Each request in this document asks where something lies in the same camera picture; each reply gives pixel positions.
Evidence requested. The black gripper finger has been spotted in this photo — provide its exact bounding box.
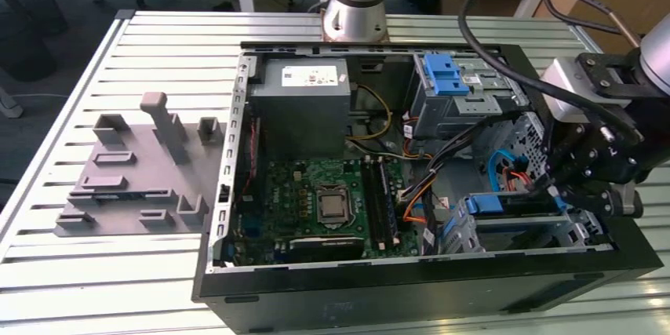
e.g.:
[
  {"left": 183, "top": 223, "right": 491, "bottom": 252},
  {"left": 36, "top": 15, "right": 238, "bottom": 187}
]
[
  {"left": 531, "top": 120, "right": 605, "bottom": 197},
  {"left": 546, "top": 183, "right": 625, "bottom": 215}
]

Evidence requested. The orange wire with black connector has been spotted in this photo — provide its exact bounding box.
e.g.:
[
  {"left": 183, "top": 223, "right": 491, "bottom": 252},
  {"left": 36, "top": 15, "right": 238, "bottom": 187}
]
[{"left": 500, "top": 162, "right": 551, "bottom": 197}]

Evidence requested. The hard disk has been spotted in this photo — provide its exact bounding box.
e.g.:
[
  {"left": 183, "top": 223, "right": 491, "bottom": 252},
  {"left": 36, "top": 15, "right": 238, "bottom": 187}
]
[{"left": 463, "top": 191, "right": 565, "bottom": 218}]

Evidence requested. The metal disk bay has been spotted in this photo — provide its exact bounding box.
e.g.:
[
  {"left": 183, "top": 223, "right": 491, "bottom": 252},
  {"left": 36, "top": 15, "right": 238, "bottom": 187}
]
[{"left": 442, "top": 192, "right": 611, "bottom": 256}]

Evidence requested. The metal optical drive cage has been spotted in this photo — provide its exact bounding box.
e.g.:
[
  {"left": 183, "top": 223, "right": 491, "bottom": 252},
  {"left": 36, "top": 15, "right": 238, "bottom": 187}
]
[{"left": 410, "top": 53, "right": 530, "bottom": 140}]

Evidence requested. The blue plastic drive latch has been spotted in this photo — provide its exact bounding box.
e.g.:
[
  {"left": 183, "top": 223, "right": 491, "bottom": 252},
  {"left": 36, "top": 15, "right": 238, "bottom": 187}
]
[{"left": 424, "top": 54, "right": 467, "bottom": 96}]

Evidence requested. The RAM stick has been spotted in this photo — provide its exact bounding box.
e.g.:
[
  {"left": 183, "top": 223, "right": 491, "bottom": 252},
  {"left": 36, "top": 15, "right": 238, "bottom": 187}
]
[{"left": 376, "top": 156, "right": 403, "bottom": 249}]

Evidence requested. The CPU socket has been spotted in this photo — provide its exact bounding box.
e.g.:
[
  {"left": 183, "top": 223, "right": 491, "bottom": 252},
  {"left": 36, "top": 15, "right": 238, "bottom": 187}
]
[{"left": 312, "top": 182, "right": 358, "bottom": 231}]

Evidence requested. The silver CPU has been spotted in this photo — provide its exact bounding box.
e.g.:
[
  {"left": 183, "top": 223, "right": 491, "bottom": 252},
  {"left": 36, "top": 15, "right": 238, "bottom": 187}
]
[{"left": 318, "top": 195, "right": 350, "bottom": 221}]

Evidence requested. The black PC case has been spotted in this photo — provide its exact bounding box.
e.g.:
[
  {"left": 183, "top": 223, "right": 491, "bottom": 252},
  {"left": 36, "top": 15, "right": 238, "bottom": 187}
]
[{"left": 191, "top": 42, "right": 666, "bottom": 334}]

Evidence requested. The black graphics card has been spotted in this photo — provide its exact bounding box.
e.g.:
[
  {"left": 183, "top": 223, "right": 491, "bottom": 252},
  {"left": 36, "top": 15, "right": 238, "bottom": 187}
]
[{"left": 286, "top": 235, "right": 366, "bottom": 262}]

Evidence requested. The grey power supply unit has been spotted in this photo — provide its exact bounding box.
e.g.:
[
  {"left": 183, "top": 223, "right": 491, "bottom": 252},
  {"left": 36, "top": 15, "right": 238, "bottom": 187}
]
[{"left": 248, "top": 57, "right": 352, "bottom": 159}]

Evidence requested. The green motherboard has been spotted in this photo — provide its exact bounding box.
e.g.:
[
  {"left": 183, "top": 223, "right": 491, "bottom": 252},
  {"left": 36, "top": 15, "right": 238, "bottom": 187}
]
[{"left": 230, "top": 156, "right": 420, "bottom": 264}]

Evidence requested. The grey parts rack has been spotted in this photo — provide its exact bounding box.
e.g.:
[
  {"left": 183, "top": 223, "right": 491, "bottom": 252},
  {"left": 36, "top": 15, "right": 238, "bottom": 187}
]
[{"left": 53, "top": 91, "right": 231, "bottom": 240}]

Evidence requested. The black office chair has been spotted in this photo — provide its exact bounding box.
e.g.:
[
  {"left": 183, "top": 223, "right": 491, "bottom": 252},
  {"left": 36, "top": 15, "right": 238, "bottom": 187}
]
[{"left": 0, "top": 0, "right": 72, "bottom": 83}]

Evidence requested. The grey furniture foot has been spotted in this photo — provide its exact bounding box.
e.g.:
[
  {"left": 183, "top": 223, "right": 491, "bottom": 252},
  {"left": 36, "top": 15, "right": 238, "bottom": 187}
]
[{"left": 0, "top": 87, "right": 25, "bottom": 119}]

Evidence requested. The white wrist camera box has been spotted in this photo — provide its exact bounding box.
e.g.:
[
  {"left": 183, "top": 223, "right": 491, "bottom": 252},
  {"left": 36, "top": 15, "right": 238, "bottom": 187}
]
[{"left": 542, "top": 58, "right": 633, "bottom": 122}]

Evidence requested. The blue data wire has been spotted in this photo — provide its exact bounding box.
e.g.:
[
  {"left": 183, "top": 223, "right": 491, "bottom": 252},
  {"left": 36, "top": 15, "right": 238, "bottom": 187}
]
[{"left": 486, "top": 147, "right": 524, "bottom": 195}]

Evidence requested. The black camera bracket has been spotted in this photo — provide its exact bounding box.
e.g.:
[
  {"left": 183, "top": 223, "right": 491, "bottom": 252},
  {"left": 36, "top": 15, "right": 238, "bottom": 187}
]
[{"left": 575, "top": 51, "right": 670, "bottom": 111}]

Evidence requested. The black cable bundle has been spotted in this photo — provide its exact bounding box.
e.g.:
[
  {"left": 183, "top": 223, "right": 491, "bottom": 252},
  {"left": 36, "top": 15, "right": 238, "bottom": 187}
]
[{"left": 396, "top": 113, "right": 524, "bottom": 210}]

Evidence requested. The flat orange data wire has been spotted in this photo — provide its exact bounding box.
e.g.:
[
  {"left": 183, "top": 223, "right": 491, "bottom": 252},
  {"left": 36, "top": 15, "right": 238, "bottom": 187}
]
[{"left": 403, "top": 213, "right": 436, "bottom": 227}]

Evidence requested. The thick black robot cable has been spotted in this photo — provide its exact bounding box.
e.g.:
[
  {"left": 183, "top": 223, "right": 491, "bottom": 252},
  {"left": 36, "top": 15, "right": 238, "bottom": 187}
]
[
  {"left": 458, "top": 0, "right": 645, "bottom": 144},
  {"left": 536, "top": 0, "right": 645, "bottom": 48}
]

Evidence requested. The yellow wire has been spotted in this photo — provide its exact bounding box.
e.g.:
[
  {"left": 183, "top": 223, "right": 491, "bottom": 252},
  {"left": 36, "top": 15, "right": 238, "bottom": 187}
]
[{"left": 347, "top": 83, "right": 394, "bottom": 142}]

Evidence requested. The red wire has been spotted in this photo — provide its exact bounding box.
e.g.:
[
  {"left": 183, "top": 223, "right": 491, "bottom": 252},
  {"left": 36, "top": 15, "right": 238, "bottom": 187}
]
[{"left": 243, "top": 117, "right": 262, "bottom": 201}]

